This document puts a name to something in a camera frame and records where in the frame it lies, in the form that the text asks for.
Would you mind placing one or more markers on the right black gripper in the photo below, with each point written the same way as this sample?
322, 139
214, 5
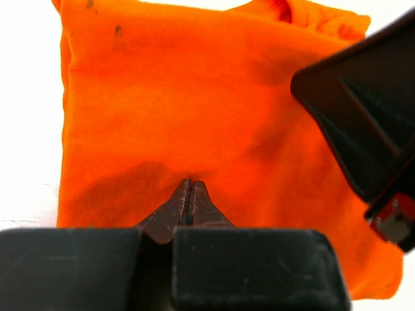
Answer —
362, 100

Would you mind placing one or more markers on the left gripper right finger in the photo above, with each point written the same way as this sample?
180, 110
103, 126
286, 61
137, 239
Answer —
220, 267

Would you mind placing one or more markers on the orange t shirt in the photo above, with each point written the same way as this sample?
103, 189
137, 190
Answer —
154, 94

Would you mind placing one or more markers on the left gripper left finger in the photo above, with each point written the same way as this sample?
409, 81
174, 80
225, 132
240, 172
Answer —
93, 268

